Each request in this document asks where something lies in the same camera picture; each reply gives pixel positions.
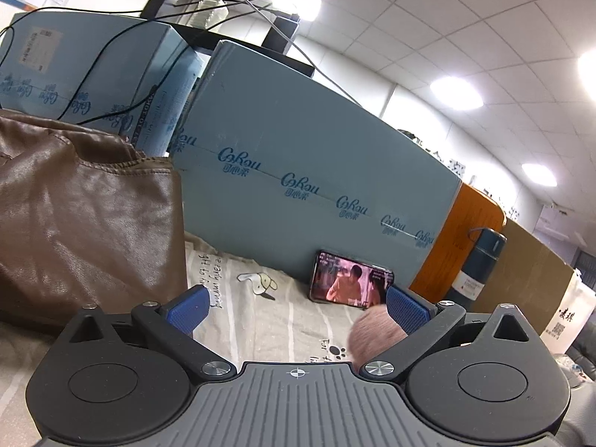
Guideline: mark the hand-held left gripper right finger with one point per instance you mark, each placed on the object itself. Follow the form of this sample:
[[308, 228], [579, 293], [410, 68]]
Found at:
[[409, 313]]

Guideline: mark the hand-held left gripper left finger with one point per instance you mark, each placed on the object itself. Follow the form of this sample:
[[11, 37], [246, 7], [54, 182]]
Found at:
[[188, 309]]

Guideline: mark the smartphone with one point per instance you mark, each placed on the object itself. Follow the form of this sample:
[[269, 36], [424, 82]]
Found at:
[[344, 280]]

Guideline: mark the printed cartoon bedsheet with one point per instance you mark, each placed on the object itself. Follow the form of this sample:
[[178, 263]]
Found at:
[[260, 316]]

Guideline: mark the dark blue thermos bottle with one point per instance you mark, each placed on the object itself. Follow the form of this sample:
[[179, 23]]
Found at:
[[479, 265]]

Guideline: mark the orange wooden board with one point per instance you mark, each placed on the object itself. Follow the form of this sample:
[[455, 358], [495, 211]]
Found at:
[[465, 214]]

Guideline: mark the brown cardboard sheet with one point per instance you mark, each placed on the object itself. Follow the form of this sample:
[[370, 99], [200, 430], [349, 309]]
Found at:
[[528, 265]]

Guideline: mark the brown leather bag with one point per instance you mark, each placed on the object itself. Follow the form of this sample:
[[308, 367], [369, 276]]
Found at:
[[84, 223]]

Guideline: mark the white paper bag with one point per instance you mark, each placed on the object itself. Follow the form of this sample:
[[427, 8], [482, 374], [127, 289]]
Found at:
[[570, 316]]

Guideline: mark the ceiling light panel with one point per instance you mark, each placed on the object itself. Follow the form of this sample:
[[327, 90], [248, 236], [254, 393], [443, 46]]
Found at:
[[295, 2], [588, 74], [538, 175], [456, 93]]

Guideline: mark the large blue cardboard box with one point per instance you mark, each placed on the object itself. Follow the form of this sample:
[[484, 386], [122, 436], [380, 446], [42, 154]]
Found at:
[[302, 139]]

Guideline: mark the blue cardboard box white label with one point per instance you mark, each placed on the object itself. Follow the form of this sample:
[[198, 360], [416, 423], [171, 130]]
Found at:
[[98, 56]]

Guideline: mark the clear plastic bottle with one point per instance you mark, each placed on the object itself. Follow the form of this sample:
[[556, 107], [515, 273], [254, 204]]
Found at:
[[209, 11]]

